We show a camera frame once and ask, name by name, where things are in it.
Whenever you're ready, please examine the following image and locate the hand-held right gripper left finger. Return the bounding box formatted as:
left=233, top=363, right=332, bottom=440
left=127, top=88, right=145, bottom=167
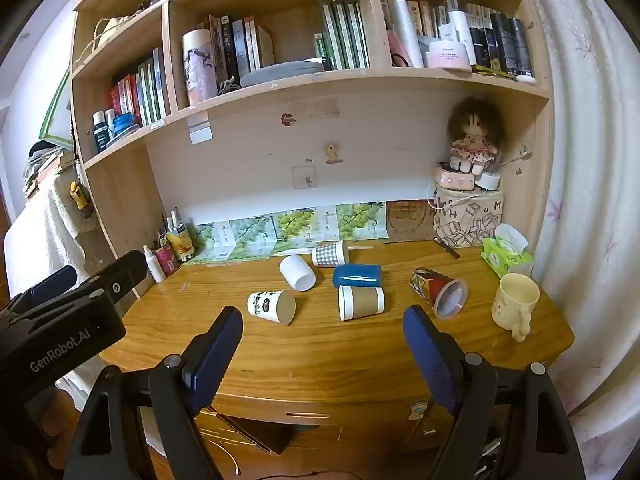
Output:
left=65, top=306, right=244, bottom=480

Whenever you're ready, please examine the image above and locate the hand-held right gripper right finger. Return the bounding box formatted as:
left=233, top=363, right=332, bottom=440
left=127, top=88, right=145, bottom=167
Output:
left=402, top=304, right=586, bottom=480

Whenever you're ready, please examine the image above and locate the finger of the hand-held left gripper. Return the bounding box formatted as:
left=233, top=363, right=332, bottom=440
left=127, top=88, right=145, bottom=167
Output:
left=9, top=265, right=79, bottom=314
left=80, top=249, right=149, bottom=305

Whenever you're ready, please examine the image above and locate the white leaf print paper cup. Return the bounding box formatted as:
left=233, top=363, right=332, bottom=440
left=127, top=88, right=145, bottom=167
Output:
left=247, top=289, right=297, bottom=326

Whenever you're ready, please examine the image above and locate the red patterned cup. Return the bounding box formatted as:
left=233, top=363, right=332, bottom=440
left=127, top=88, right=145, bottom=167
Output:
left=410, top=267, right=468, bottom=320

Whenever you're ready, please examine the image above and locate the brown paper cup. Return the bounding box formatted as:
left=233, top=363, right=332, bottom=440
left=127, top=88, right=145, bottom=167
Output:
left=338, top=285, right=385, bottom=322

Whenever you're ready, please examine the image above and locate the blue cup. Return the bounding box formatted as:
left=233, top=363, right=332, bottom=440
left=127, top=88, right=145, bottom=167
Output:
left=332, top=263, right=382, bottom=289

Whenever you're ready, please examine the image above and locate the plain white cup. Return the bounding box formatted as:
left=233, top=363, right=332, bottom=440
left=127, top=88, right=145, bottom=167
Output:
left=279, top=255, right=317, bottom=292

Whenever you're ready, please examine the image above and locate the checkered paper cup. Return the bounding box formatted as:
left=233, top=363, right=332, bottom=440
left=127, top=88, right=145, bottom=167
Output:
left=311, top=240, right=349, bottom=268

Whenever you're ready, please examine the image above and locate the white spray bottle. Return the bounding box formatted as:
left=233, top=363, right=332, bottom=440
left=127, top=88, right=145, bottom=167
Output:
left=142, top=244, right=166, bottom=284

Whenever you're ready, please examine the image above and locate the white cloth cover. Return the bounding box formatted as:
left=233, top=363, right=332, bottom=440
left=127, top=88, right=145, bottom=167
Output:
left=4, top=180, right=108, bottom=396

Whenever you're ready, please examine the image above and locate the red pen holder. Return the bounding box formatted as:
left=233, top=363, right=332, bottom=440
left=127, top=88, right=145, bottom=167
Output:
left=152, top=244, right=179, bottom=275

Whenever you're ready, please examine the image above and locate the yellow bottle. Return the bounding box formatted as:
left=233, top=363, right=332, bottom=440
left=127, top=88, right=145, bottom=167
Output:
left=167, top=224, right=195, bottom=263

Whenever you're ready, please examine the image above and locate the wooden desk shelf unit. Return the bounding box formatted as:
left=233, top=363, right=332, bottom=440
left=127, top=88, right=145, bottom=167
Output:
left=70, top=0, right=576, bottom=426

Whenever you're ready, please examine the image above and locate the yellow small toy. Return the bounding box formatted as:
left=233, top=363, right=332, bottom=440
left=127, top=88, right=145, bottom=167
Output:
left=68, top=180, right=89, bottom=210

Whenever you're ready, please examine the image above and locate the cream ceramic mug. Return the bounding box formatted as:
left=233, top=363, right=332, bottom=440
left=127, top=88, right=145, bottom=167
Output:
left=491, top=273, right=541, bottom=343

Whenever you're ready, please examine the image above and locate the dark pen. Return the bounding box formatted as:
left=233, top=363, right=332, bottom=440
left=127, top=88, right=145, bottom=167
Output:
left=433, top=236, right=460, bottom=260

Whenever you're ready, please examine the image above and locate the pile of clutter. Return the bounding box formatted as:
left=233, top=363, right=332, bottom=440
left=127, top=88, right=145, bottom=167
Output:
left=22, top=139, right=77, bottom=197

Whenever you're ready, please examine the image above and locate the green tissue pack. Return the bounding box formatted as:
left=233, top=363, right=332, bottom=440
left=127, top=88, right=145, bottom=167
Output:
left=481, top=223, right=535, bottom=279

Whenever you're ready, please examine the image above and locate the brown cardboard picture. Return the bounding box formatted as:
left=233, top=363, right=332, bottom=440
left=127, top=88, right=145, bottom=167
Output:
left=384, top=199, right=436, bottom=244

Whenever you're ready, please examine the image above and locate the dark blue bottle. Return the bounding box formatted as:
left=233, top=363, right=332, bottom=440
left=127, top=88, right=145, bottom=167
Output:
left=92, top=111, right=111, bottom=154

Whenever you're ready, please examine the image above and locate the patterned storage box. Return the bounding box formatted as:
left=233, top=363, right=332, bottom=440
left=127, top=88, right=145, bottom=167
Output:
left=432, top=189, right=505, bottom=249

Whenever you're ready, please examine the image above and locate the blue jar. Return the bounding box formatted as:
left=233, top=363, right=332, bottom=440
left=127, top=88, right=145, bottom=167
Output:
left=112, top=112, right=139, bottom=137

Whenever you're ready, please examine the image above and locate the white shelf label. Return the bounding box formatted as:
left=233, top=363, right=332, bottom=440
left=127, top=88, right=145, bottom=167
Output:
left=188, top=112, right=214, bottom=145

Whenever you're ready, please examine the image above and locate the green framed board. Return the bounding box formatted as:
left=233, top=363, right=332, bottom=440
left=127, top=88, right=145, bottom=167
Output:
left=39, top=69, right=74, bottom=142

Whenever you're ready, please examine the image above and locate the row of red green books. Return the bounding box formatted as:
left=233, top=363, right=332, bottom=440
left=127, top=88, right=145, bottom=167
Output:
left=109, top=47, right=172, bottom=129

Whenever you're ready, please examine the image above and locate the pink small device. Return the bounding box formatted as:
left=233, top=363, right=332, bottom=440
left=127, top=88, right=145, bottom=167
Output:
left=434, top=161, right=477, bottom=192

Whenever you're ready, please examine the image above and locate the white flower print flask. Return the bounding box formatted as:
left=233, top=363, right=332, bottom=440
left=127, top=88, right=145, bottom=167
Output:
left=182, top=29, right=220, bottom=107

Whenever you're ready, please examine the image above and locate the brown haired doll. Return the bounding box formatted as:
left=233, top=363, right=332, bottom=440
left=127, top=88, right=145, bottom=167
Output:
left=446, top=97, right=506, bottom=177

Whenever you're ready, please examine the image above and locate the row of dark books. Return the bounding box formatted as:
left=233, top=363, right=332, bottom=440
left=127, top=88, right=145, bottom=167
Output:
left=201, top=14, right=275, bottom=87

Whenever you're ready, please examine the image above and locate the grey pouch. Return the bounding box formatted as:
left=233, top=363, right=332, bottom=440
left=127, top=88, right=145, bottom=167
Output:
left=239, top=60, right=324, bottom=88

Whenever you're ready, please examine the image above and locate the white flower print curtain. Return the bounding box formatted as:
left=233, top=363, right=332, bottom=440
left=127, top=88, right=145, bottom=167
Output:
left=517, top=0, right=640, bottom=416

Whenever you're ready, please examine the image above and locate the pink cream jar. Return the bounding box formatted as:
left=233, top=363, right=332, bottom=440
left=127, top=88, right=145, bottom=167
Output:
left=428, top=40, right=476, bottom=72

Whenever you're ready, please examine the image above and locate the row of dark bottles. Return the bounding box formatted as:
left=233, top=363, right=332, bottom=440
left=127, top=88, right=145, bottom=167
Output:
left=470, top=4, right=537, bottom=84

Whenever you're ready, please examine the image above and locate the white tube bottle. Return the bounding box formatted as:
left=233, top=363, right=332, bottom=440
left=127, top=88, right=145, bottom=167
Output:
left=447, top=10, right=474, bottom=44

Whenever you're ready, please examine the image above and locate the white cable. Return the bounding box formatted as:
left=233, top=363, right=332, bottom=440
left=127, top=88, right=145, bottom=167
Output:
left=207, top=437, right=242, bottom=477

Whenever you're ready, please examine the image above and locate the beige rope handle bag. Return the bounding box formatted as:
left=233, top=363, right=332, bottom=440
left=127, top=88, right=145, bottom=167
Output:
left=91, top=16, right=132, bottom=52

